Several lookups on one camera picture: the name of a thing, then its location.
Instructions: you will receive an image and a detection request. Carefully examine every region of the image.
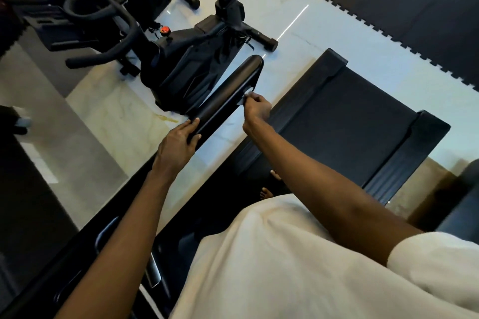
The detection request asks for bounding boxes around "person's right forearm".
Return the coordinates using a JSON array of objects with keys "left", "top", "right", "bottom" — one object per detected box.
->
[{"left": 247, "top": 121, "right": 424, "bottom": 267}]

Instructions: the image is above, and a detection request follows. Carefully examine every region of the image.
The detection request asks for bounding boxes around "black treadmill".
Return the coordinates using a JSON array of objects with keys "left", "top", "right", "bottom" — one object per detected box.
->
[{"left": 0, "top": 48, "right": 452, "bottom": 319}]

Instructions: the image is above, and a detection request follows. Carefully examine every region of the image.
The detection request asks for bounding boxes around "person's left forearm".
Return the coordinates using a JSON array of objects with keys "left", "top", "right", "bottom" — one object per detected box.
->
[{"left": 56, "top": 169, "right": 177, "bottom": 319}]

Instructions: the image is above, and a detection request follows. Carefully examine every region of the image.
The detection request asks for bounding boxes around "person's right hand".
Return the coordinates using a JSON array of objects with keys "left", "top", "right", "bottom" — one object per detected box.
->
[{"left": 241, "top": 91, "right": 273, "bottom": 137}]

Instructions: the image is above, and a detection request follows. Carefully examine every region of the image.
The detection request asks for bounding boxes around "black interlocking foam mat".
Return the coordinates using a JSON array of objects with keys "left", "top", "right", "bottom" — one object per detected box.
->
[{"left": 250, "top": 0, "right": 479, "bottom": 92}]

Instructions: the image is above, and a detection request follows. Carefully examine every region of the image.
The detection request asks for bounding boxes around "person's left hand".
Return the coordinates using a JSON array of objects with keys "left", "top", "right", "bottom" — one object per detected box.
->
[{"left": 151, "top": 118, "right": 203, "bottom": 183}]

